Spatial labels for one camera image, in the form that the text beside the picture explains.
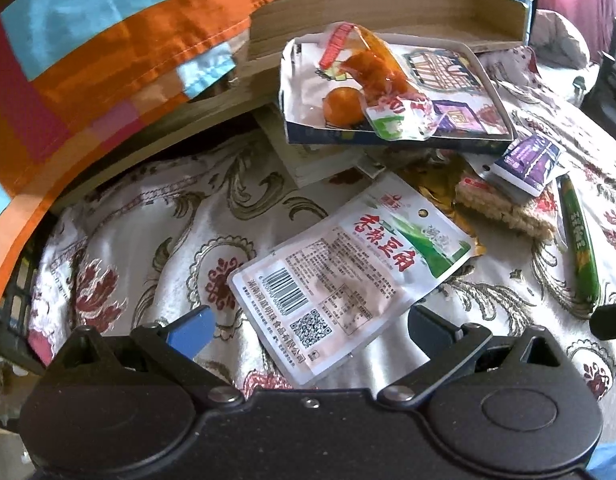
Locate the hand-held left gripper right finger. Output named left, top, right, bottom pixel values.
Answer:
left=375, top=304, right=585, bottom=407

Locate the printed cardboard box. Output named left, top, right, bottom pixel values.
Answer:
left=278, top=22, right=519, bottom=157

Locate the orange red snack packet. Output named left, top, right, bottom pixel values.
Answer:
left=315, top=22, right=444, bottom=142

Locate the floral patterned blanket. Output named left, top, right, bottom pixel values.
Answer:
left=28, top=45, right=616, bottom=413

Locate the pink cloth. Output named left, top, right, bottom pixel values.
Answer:
left=537, top=0, right=616, bottom=63

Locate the pale crumpled cloth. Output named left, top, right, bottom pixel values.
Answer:
left=529, top=10, right=592, bottom=70

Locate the white tofu snack packet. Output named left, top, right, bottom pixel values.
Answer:
left=227, top=175, right=477, bottom=389

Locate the black device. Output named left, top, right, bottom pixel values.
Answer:
left=580, top=15, right=616, bottom=128

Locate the gold foil snack packet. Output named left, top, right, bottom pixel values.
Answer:
left=395, top=160, right=489, bottom=263

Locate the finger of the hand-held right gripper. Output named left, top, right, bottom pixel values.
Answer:
left=589, top=301, right=616, bottom=342

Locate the green sausage stick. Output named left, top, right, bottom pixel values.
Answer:
left=555, top=174, right=602, bottom=313

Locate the blue plastic bag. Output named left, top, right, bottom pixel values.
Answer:
left=585, top=439, right=616, bottom=472

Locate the small white purple snack packet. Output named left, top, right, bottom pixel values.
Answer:
left=480, top=132, right=565, bottom=198

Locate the colourful striped cloth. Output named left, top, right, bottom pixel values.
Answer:
left=0, top=0, right=275, bottom=281

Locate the puffed rice cracker packet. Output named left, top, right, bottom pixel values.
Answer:
left=455, top=172, right=559, bottom=242

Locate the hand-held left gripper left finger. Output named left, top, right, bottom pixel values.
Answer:
left=48, top=304, right=246, bottom=409

